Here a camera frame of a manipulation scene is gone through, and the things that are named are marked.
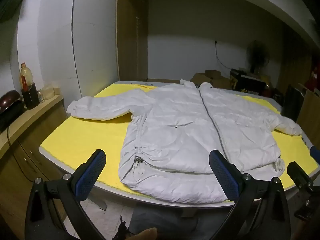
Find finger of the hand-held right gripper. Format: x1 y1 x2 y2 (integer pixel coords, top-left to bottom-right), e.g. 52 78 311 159
309 146 320 166
287 161 314 188

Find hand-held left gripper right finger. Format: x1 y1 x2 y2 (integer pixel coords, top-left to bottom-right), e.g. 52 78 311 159
209 149 292 240

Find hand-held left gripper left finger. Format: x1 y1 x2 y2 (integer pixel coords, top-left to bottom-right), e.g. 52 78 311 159
25 149 107 240

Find white puffer jacket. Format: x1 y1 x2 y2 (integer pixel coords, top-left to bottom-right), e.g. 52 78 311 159
66 79 304 204

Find yellow blanket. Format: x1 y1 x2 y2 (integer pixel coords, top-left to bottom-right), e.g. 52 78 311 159
40 83 319 202

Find large cardboard box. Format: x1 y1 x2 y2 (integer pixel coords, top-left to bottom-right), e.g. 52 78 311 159
296 82 320 143

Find black chair back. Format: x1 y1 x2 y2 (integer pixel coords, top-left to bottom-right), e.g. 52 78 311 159
283 84 305 123

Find wooden side cabinet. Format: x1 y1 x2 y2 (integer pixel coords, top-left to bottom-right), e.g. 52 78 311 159
0 94 73 240

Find red object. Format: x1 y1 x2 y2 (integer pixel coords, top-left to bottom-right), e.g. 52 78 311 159
309 64 320 91

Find person's grey pants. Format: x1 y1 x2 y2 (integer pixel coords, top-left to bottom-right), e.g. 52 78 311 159
128 208 201 240

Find brown fleece clothing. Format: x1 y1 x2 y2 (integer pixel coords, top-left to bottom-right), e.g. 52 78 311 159
130 227 158 240

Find translucent plastic container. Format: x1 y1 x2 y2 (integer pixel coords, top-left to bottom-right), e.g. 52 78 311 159
43 84 55 100

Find black and yellow box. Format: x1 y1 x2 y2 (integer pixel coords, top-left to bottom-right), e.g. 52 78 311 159
229 68 267 96

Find open cardboard box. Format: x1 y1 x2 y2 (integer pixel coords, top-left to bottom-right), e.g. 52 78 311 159
190 73 213 86
205 70 231 88

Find dark red lidded appliance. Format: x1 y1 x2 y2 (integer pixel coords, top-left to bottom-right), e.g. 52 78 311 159
0 90 27 133

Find scattered small black pieces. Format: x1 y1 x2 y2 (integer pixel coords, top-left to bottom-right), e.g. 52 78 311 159
122 81 155 87

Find black standing fan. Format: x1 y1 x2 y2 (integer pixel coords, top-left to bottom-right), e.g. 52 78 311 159
246 40 271 76

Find cooking oil bottle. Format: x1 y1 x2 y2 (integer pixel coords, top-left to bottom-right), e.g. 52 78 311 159
19 62 34 91

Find wooden wardrobe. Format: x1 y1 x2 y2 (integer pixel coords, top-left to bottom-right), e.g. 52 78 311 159
116 0 150 83

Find black dangling strap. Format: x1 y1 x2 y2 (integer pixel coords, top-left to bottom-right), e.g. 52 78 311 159
117 216 129 240

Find black appliance cable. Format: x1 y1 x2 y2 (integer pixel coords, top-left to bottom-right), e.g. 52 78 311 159
6 127 33 178

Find black wall cable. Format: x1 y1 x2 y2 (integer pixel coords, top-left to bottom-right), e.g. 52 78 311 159
214 40 232 69

